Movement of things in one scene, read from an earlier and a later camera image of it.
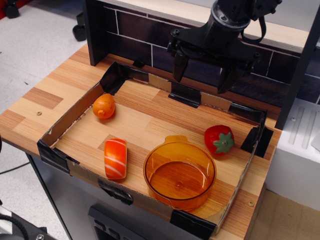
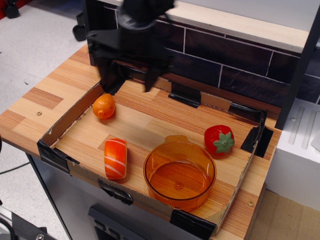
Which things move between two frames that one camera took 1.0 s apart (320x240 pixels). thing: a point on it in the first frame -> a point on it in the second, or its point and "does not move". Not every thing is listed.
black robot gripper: [219, 39] -> [137, 40]
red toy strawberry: [219, 139] does not move
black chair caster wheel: [79, 30] does not move
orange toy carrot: [103, 106] does not move
